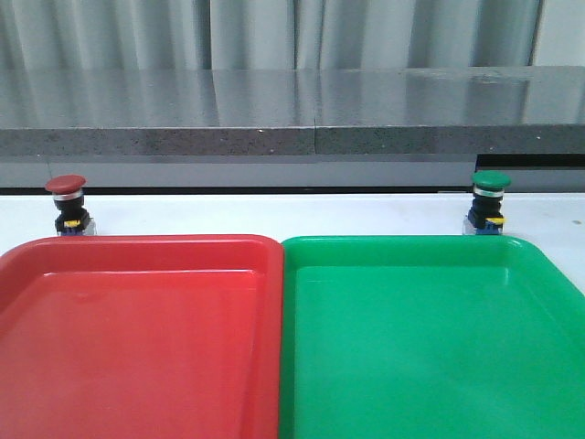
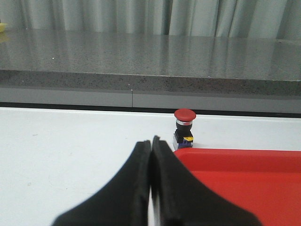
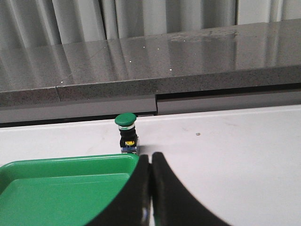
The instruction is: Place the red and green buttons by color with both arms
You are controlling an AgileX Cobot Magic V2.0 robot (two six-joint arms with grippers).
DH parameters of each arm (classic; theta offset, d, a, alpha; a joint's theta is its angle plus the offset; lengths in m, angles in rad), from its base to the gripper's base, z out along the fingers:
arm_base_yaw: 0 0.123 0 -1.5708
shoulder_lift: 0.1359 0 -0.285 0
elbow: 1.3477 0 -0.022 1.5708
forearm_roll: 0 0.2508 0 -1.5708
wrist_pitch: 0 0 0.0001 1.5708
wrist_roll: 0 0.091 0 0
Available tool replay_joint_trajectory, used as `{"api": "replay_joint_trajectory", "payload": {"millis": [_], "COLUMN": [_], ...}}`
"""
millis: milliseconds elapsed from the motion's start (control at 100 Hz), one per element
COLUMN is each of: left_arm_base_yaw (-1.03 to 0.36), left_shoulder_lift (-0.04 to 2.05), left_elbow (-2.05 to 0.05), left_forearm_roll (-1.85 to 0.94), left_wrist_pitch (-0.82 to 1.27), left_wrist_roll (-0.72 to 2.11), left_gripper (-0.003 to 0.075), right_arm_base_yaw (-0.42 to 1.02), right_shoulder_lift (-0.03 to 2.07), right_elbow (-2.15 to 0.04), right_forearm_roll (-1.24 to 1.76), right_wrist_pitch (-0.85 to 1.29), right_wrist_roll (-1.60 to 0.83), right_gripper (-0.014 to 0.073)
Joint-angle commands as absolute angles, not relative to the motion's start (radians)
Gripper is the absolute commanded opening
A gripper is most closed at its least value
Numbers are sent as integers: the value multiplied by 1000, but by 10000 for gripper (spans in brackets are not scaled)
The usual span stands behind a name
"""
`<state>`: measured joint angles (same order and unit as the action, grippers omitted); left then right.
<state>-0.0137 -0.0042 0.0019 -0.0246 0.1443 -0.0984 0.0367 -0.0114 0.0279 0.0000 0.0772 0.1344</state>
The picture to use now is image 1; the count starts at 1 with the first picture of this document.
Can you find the green mushroom push button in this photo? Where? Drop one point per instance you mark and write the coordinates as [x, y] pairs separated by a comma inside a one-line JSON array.
[[484, 216]]

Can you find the red mushroom push button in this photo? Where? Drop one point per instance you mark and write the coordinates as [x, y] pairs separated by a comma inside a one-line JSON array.
[[68, 197]]

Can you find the green plastic tray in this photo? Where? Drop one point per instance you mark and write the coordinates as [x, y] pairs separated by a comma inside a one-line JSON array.
[[429, 337]]

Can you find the red plastic tray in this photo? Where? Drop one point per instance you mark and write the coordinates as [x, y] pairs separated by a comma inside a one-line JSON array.
[[141, 337]]

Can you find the grey stone countertop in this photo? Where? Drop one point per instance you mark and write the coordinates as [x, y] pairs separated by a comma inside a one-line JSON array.
[[234, 131]]

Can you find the white pleated curtain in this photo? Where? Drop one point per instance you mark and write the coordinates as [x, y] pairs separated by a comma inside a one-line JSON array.
[[266, 35]]

